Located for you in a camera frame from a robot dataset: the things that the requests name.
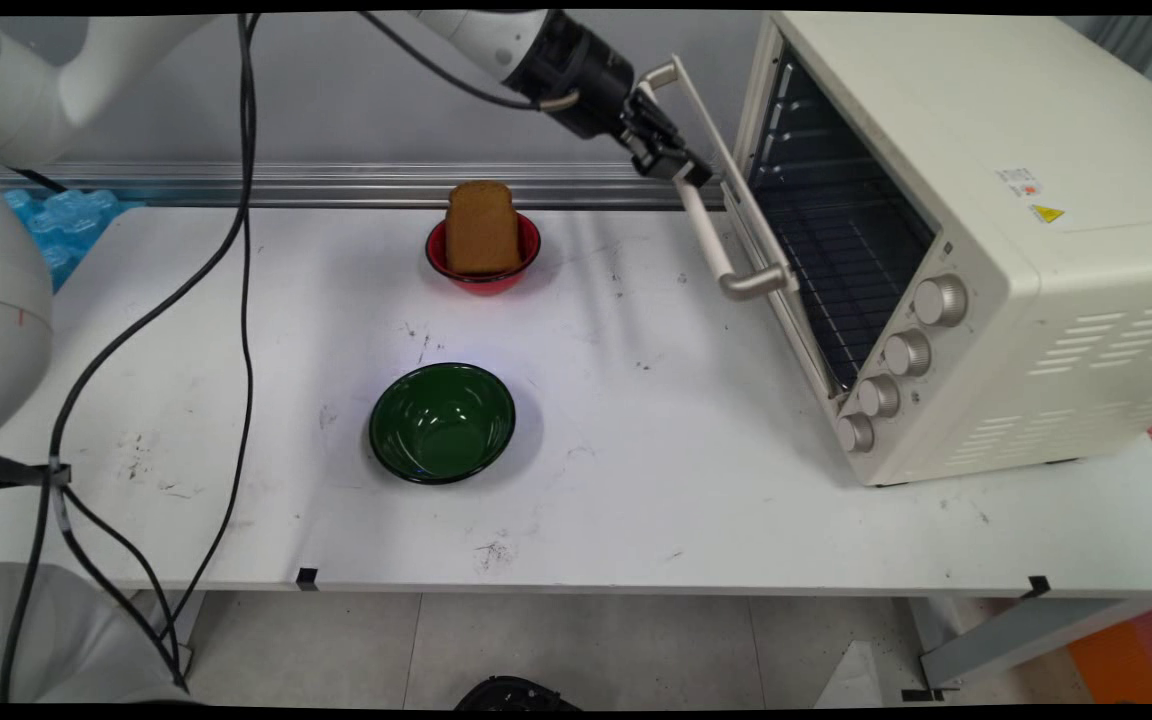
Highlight thin black hanging cable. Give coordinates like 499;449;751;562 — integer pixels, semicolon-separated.
151;14;259;641

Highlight silver oven knob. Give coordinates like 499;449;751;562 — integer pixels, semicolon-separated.
883;329;934;378
913;275;970;328
857;375;903;419
836;413;878;455

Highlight thick black hanging cable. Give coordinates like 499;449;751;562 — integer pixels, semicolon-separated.
0;14;255;703

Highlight orange box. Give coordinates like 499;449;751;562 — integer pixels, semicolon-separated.
1066;600;1152;704

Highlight black cable clamp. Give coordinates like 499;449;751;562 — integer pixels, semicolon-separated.
0;447;73;493

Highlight cream toaster oven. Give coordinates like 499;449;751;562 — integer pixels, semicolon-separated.
736;12;1152;488

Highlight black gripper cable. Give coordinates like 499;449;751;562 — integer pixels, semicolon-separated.
358;12;582;113

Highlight aluminium rail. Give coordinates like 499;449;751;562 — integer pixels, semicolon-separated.
0;160;734;211

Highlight grey table leg brace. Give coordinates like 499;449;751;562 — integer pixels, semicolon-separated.
919;598;1142;691

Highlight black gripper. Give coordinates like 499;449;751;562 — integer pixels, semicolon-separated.
504;12;714;190

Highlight dark green bowl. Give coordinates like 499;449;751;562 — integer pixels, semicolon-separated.
368;362;518;486

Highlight oven door with handle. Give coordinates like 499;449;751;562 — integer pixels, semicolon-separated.
634;55;842;401

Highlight red bowl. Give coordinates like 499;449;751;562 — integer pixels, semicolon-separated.
425;212;543;297

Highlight brown bread slice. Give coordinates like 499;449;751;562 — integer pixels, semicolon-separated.
445;180;523;276

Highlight metal oven rack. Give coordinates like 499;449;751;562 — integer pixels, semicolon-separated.
764;178;937;393

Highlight black round floor object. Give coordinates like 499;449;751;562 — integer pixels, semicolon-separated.
454;676;585;712

